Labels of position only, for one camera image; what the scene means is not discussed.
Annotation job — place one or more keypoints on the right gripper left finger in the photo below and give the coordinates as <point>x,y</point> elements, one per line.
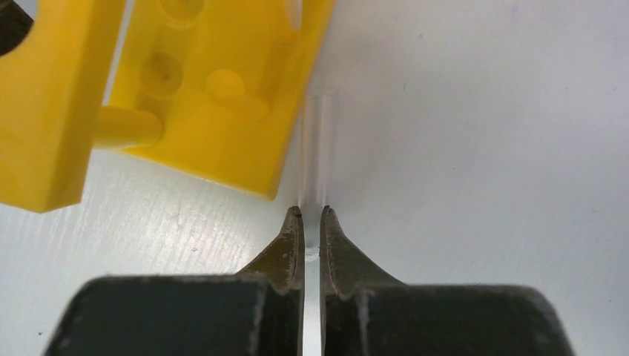
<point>255,311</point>

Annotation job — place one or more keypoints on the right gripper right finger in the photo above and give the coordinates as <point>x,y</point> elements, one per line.
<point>367,311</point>

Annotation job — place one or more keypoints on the yellow test tube rack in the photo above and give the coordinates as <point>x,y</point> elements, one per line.
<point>210,88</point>

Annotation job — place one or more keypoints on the clear tube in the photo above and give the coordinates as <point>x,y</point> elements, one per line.
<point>316,118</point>

